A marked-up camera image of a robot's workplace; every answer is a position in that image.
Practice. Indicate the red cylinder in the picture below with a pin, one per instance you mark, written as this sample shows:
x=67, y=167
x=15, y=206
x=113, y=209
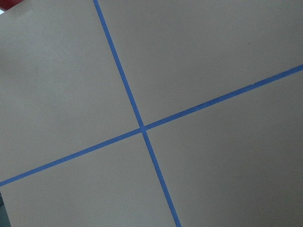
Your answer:
x=8, y=4

